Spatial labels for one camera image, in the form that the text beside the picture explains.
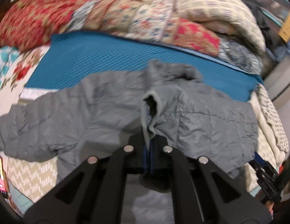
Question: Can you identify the grey padded jacket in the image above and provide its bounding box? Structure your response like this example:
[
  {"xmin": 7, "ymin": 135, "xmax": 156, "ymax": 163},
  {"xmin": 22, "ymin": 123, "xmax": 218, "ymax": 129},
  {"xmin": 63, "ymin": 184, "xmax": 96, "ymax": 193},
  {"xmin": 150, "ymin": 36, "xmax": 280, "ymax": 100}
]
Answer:
[{"xmin": 0, "ymin": 59, "xmax": 259, "ymax": 224}]

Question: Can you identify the white fuzzy blanket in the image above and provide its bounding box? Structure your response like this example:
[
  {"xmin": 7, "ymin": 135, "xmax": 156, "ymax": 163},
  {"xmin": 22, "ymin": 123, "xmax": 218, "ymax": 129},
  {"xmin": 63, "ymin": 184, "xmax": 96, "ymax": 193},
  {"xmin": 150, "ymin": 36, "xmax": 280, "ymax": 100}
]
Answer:
[{"xmin": 243, "ymin": 83, "xmax": 290, "ymax": 192}]

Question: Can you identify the blue mesh mat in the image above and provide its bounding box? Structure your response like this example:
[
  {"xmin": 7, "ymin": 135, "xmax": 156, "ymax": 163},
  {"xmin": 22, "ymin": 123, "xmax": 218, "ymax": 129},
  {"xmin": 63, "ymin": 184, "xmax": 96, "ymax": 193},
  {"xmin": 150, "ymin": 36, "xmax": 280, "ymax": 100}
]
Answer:
[{"xmin": 25, "ymin": 31, "xmax": 263, "ymax": 102}]

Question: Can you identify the patterned teal beige bedspread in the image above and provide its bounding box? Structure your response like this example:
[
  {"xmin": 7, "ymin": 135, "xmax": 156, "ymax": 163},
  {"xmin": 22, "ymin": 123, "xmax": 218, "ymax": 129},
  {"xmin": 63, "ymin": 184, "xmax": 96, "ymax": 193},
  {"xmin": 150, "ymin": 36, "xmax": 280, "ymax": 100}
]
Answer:
[{"xmin": 0, "ymin": 46, "xmax": 58, "ymax": 215}]

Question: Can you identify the red floral patchwork quilt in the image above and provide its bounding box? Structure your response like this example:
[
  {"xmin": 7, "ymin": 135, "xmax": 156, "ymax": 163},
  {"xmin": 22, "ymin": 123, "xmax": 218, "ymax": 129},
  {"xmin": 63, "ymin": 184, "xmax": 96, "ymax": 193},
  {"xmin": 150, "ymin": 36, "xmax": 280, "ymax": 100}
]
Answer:
[{"xmin": 0, "ymin": 0, "xmax": 264, "ymax": 75}]

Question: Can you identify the smartphone with lit screen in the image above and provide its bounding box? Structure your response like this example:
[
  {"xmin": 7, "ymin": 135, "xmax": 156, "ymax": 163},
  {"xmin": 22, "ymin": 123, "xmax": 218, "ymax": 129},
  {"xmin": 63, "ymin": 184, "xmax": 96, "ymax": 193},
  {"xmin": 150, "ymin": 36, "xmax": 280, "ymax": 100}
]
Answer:
[{"xmin": 0, "ymin": 157, "xmax": 8, "ymax": 199}]

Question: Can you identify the beige patterned folded quilt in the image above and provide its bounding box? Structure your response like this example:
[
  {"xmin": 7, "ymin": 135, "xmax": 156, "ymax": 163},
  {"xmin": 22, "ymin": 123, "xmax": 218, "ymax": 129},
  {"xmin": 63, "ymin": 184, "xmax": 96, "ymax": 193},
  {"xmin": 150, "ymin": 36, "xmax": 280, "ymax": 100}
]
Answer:
[{"xmin": 175, "ymin": 0, "xmax": 266, "ymax": 55}]

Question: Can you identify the yellow cardboard box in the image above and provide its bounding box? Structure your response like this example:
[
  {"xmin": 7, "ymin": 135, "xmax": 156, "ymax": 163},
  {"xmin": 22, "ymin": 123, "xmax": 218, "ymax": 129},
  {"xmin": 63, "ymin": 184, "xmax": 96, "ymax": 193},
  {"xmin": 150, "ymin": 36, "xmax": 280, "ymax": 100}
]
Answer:
[{"xmin": 278, "ymin": 12, "xmax": 290, "ymax": 43}]

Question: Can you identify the clear plastic storage bin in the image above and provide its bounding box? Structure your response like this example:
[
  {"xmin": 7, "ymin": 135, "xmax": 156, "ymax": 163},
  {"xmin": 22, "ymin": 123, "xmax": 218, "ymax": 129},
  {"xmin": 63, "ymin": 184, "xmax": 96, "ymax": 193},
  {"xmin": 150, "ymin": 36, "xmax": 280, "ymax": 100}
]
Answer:
[{"xmin": 256, "ymin": 0, "xmax": 290, "ymax": 27}]

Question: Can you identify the black phone tripod mount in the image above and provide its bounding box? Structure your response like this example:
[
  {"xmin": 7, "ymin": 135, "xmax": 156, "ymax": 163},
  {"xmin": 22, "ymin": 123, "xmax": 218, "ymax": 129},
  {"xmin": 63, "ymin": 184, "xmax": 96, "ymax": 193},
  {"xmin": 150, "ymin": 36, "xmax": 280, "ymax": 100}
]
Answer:
[{"xmin": 249, "ymin": 152, "xmax": 290, "ymax": 204}]

